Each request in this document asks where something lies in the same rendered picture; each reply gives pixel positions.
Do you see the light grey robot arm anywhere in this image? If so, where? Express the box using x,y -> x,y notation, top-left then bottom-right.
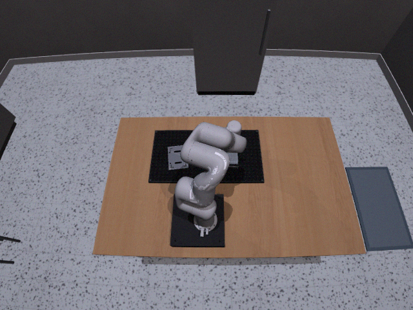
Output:
175,120 -> 247,237

